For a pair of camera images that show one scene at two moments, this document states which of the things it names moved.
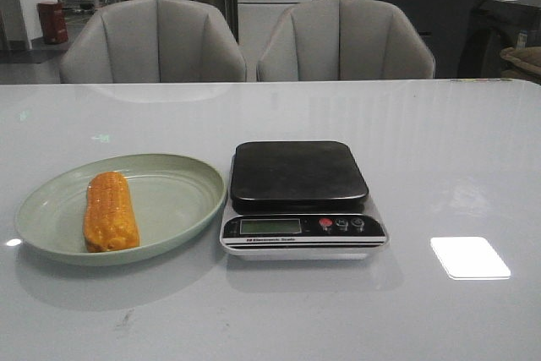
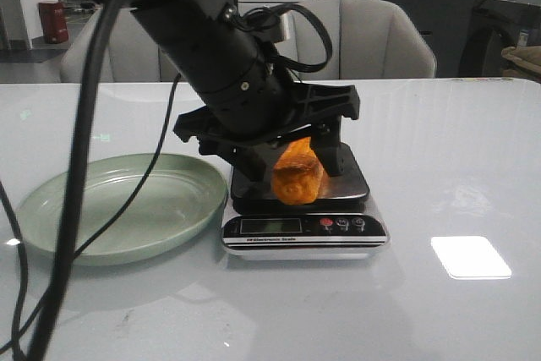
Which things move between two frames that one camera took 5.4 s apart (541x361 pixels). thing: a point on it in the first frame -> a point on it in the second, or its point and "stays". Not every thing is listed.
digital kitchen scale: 299,201 stays
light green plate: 113,207 stays
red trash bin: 53,22 stays
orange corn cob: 109,219 -> 297,175
